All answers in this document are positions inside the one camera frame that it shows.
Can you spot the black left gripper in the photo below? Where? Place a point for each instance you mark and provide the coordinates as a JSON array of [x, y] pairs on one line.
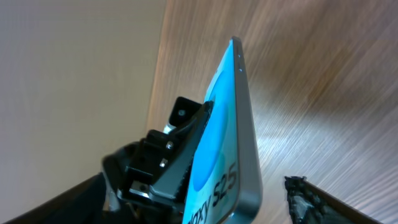
[[147, 180]]

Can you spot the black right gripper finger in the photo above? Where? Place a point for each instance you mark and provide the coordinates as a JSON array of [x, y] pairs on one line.
[[310, 205]]

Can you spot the blue screen Galaxy smartphone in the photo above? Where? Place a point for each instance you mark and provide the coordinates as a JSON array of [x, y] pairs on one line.
[[225, 183]]

